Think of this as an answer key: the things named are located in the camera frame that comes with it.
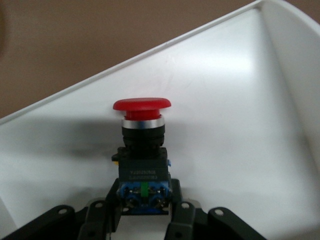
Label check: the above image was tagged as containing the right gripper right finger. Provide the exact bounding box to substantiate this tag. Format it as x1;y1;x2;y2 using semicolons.
164;178;253;240

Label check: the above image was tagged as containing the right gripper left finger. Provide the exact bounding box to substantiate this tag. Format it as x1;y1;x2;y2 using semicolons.
0;178;123;240

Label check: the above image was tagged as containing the white plastic drawer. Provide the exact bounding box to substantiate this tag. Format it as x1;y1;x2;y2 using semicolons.
0;0;320;240

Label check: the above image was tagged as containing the red mushroom push button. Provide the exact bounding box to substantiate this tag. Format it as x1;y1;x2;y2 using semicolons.
111;97;174;216

